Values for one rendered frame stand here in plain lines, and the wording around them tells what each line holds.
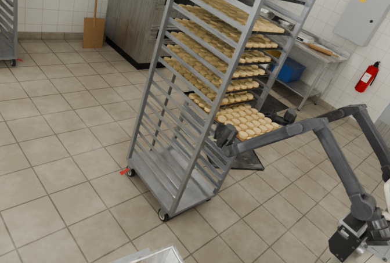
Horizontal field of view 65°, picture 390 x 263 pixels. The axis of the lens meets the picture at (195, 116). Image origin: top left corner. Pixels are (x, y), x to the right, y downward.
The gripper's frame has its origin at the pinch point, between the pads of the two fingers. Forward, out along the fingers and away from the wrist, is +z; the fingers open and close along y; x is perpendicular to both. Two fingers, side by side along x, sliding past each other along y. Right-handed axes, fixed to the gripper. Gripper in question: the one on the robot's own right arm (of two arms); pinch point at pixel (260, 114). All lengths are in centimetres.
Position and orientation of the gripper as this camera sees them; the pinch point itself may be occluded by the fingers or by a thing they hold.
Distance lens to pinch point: 202.0
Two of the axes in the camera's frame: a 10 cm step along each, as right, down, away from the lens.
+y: 2.8, -8.3, -4.9
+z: -9.6, -2.7, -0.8
